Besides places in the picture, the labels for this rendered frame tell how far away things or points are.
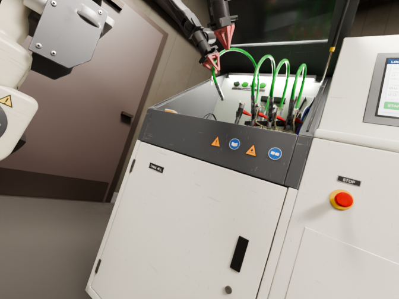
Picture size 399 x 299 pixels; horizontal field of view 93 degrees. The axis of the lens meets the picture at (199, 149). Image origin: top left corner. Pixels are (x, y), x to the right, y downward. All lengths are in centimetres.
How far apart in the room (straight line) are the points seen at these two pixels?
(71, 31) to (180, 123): 46
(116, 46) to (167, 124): 166
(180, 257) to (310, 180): 50
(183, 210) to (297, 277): 39
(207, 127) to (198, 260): 47
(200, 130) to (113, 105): 166
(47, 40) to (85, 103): 172
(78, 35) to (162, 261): 73
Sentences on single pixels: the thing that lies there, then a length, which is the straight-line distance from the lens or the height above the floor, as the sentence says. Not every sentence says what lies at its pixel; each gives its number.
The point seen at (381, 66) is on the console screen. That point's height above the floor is 137.
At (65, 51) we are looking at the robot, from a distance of 53.
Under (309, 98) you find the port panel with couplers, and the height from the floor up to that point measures 131.
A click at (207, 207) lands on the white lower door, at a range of 69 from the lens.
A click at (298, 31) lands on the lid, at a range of 129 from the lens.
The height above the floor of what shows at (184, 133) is 87.
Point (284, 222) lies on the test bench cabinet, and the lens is 63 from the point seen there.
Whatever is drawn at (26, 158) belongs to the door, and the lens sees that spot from 223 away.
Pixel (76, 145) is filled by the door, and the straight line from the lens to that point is 224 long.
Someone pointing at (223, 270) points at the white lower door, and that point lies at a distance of 71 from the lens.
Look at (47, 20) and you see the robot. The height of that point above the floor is 95.
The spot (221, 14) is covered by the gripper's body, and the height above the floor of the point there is 128.
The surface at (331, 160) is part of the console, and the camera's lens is 63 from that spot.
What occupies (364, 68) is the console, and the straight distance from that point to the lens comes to 111.
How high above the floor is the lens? 78
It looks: 3 degrees up
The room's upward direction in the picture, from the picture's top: 18 degrees clockwise
